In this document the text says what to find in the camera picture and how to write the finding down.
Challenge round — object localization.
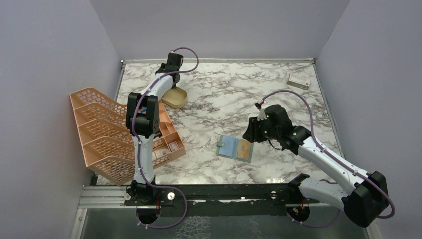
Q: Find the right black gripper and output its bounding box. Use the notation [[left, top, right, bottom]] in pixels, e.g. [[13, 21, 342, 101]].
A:
[[243, 115, 280, 143]]

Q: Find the green card holder wallet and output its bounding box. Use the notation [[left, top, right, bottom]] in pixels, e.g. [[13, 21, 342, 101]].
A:
[[216, 135, 254, 163]]

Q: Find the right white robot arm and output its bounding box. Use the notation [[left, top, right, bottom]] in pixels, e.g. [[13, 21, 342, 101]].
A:
[[243, 103, 395, 228]]

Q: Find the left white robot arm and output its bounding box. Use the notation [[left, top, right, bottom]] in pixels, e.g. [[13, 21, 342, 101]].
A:
[[126, 52, 183, 205]]

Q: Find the tan oval card tray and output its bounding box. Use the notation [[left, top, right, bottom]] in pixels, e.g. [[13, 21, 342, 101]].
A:
[[161, 87, 188, 109]]

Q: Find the white red small box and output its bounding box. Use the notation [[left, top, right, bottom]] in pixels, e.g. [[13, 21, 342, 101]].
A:
[[287, 74, 310, 90]]

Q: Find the peach plastic file organizer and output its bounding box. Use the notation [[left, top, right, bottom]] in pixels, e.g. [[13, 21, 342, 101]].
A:
[[69, 88, 186, 186]]

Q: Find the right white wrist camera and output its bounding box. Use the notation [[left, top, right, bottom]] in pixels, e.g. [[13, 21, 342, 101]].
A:
[[257, 109, 267, 121]]

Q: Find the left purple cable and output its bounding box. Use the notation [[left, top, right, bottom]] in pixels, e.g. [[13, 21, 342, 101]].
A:
[[130, 47, 200, 230]]

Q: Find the purple cable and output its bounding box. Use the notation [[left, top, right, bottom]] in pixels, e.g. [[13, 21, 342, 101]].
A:
[[130, 47, 200, 230], [255, 90, 396, 228]]

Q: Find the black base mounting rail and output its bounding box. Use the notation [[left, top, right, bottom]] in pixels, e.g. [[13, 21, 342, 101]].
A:
[[124, 183, 317, 217]]

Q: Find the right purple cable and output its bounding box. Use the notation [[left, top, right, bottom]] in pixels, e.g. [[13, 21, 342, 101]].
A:
[[255, 90, 396, 228]]

